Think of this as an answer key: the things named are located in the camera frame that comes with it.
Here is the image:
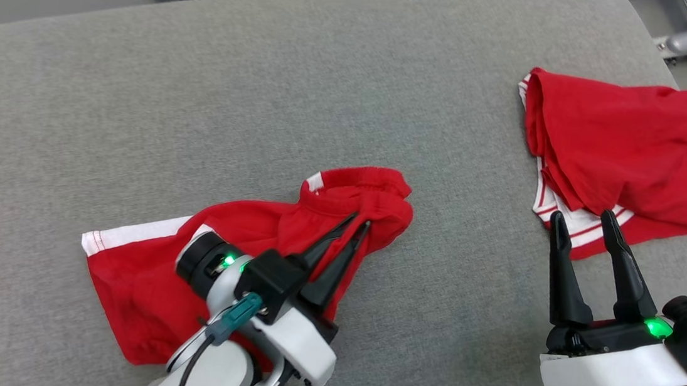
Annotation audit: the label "red white basketball jersey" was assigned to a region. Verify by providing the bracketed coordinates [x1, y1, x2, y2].
[501, 65, 687, 272]

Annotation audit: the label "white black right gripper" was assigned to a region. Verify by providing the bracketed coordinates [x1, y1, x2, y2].
[533, 203, 687, 386]

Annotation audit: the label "red shorts with white stripe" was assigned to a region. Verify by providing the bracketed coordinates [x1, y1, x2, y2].
[70, 139, 418, 386]

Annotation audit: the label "left teal connector black cable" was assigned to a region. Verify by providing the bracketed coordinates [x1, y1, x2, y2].
[177, 286, 264, 386]

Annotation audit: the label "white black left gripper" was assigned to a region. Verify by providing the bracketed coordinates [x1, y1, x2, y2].
[165, 195, 373, 386]

